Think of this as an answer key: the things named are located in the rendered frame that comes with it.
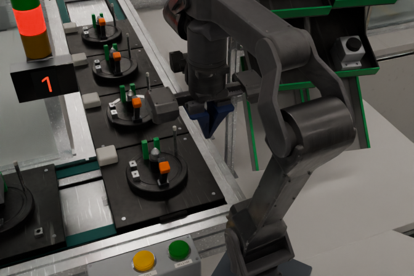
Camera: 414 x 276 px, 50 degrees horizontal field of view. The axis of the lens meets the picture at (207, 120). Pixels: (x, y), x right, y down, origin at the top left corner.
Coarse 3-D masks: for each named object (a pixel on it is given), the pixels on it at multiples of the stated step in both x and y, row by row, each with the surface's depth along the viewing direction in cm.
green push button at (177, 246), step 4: (176, 240) 88; (180, 240) 88; (172, 244) 87; (176, 244) 87; (180, 244) 87; (184, 244) 87; (168, 248) 87; (172, 248) 86; (176, 248) 86; (180, 248) 86; (184, 248) 86; (188, 248) 87; (172, 252) 86; (176, 252) 86; (180, 252) 86; (184, 252) 86; (188, 252) 86; (172, 256) 85; (176, 256) 85; (180, 256) 85; (184, 256) 86
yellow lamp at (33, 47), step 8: (24, 40) 85; (32, 40) 84; (40, 40) 85; (48, 40) 87; (24, 48) 86; (32, 48) 85; (40, 48) 86; (48, 48) 87; (32, 56) 86; (40, 56) 87
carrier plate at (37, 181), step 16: (16, 176) 102; (32, 176) 102; (48, 176) 102; (32, 192) 98; (48, 192) 98; (48, 208) 95; (32, 224) 91; (48, 224) 91; (0, 240) 88; (16, 240) 88; (32, 240) 88; (48, 240) 88; (64, 240) 88; (0, 256) 85; (16, 256) 86; (32, 256) 87
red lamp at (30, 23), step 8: (40, 8) 83; (16, 16) 82; (24, 16) 81; (32, 16) 82; (40, 16) 83; (24, 24) 82; (32, 24) 82; (40, 24) 84; (24, 32) 83; (32, 32) 83; (40, 32) 84
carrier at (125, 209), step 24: (144, 144) 101; (168, 144) 111; (192, 144) 111; (120, 168) 104; (144, 168) 101; (192, 168) 104; (120, 192) 98; (144, 192) 97; (168, 192) 97; (192, 192) 98; (216, 192) 98; (120, 216) 93; (144, 216) 93
